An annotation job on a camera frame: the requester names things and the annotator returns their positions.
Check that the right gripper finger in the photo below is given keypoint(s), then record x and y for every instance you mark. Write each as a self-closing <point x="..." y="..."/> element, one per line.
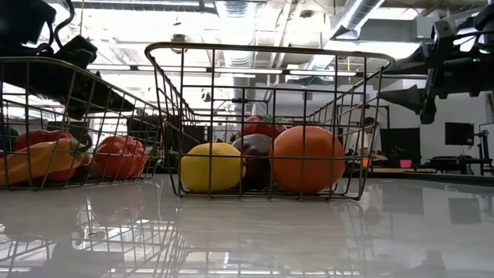
<point x="409" y="99"/>

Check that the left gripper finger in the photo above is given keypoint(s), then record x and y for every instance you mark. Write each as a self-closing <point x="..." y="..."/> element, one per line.
<point x="96" y="96"/>

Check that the orange-red bell pepper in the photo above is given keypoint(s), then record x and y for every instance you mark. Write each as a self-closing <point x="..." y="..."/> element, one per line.
<point x="121" y="158"/>

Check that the red bell pepper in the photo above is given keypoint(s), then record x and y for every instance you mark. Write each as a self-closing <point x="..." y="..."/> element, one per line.
<point x="38" y="137"/>

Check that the long orange pepper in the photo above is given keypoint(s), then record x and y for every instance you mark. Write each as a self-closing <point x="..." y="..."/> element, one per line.
<point x="38" y="162"/>

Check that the large orange fruit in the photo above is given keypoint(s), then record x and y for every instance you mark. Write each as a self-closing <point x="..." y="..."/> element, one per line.
<point x="308" y="160"/>

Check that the yellow lemon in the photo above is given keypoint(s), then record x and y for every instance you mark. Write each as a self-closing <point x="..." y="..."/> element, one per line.
<point x="210" y="168"/>

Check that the red tomato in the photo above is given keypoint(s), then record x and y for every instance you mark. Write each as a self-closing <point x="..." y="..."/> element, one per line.
<point x="258" y="125"/>

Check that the dark purple plum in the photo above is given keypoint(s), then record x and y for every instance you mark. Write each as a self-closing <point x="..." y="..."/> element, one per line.
<point x="254" y="154"/>

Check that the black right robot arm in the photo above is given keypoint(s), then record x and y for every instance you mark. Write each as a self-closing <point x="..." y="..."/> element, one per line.
<point x="486" y="15"/>

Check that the ceiling strip light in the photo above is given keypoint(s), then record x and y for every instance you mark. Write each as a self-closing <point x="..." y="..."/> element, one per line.
<point x="171" y="68"/>
<point x="251" y="71"/>
<point x="110" y="67"/>
<point x="322" y="73"/>

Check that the person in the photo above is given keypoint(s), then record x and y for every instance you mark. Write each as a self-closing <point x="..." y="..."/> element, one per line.
<point x="368" y="141"/>

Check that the black computer monitor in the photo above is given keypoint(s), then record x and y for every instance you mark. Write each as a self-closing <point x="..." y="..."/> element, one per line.
<point x="459" y="133"/>

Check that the pink box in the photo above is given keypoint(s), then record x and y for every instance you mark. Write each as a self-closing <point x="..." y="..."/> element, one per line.
<point x="405" y="163"/>

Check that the orange box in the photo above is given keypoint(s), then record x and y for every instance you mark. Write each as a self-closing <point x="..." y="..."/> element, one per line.
<point x="367" y="162"/>

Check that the black desk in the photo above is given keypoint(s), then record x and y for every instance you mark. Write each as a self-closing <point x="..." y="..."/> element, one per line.
<point x="459" y="160"/>

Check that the round ceiling device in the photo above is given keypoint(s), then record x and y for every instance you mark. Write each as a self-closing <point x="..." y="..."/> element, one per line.
<point x="178" y="38"/>

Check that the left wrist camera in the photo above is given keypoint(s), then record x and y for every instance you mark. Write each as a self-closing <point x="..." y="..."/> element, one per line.
<point x="79" y="49"/>

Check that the silver ventilation duct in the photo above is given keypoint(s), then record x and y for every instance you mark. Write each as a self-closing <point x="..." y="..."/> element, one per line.
<point x="359" y="15"/>

